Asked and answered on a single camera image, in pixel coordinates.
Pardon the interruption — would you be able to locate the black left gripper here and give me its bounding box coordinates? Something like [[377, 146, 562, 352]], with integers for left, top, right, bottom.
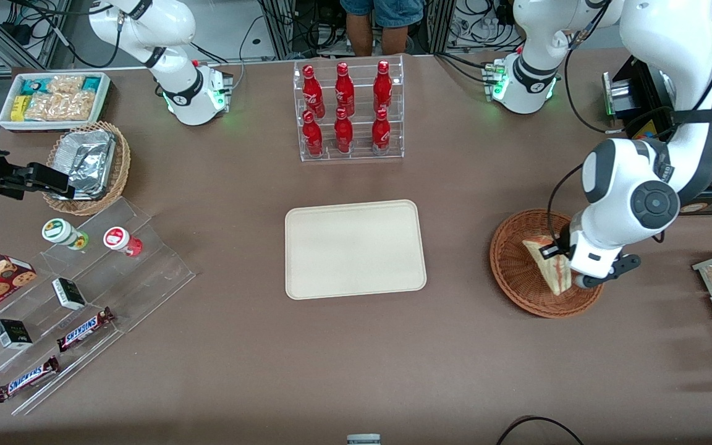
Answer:
[[540, 241, 642, 290]]

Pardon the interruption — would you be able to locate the green lid cup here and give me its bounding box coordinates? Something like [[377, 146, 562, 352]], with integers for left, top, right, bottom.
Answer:
[[41, 218, 90, 251]]

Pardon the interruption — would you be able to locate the red lid cup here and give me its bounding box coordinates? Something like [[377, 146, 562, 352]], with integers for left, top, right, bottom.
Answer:
[[103, 227, 143, 257]]

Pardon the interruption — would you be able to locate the clear acrylic bottle rack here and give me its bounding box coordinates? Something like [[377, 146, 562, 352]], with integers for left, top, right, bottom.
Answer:
[[293, 54, 405, 163]]

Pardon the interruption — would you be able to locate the person in denim shorts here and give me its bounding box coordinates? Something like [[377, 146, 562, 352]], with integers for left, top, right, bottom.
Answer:
[[339, 0, 428, 57]]

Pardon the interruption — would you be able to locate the brown wicker basket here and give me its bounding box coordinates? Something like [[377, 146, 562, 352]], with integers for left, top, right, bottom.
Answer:
[[489, 209, 606, 319]]

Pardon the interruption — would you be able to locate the black cable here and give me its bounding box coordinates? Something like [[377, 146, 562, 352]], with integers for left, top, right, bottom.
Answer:
[[495, 416, 585, 445]]

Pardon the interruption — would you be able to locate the red cola bottle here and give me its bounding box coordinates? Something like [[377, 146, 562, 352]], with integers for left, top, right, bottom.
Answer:
[[371, 108, 392, 155], [334, 62, 355, 117], [302, 65, 326, 118], [302, 110, 324, 157], [373, 60, 393, 114], [334, 107, 354, 154]]

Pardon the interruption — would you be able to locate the small black box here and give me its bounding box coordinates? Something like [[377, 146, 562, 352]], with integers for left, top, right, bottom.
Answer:
[[52, 278, 87, 311], [0, 319, 33, 350]]

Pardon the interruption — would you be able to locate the light wicker basket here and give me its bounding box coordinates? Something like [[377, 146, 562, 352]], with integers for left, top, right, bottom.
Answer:
[[41, 121, 132, 216]]

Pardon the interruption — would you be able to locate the aluminium foil container stack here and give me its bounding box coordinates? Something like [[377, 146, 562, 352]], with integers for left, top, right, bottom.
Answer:
[[53, 129, 116, 200]]

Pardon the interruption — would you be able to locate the Snickers bar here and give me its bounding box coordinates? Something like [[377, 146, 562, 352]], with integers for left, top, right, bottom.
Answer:
[[0, 355, 60, 404], [56, 307, 116, 353]]

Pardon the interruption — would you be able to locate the black metal machine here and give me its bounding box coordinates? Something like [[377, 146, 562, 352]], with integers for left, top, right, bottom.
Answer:
[[603, 54, 712, 214]]

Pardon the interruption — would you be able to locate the white plastic bin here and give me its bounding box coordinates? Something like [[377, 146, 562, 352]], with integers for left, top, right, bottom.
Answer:
[[0, 71, 112, 132]]

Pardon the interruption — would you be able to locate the beige plastic tray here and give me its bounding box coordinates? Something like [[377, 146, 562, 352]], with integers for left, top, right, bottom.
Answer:
[[285, 199, 428, 300]]

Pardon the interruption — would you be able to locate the small clear cracker pack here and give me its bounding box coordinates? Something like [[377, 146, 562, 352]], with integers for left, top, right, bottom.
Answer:
[[47, 74, 85, 94]]

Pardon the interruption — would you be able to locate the clear acrylic stepped shelf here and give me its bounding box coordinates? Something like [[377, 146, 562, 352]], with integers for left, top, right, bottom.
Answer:
[[0, 197, 197, 416]]

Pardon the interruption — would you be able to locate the triangular sandwich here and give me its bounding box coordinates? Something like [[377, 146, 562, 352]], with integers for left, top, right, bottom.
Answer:
[[522, 235, 574, 296]]

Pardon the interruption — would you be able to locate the aluminium frame post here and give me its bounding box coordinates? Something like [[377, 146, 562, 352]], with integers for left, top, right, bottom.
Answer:
[[428, 0, 457, 55], [259, 0, 296, 61]]

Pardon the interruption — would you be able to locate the large clear cracker pack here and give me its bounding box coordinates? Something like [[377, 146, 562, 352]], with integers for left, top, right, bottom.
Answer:
[[24, 91, 95, 122]]

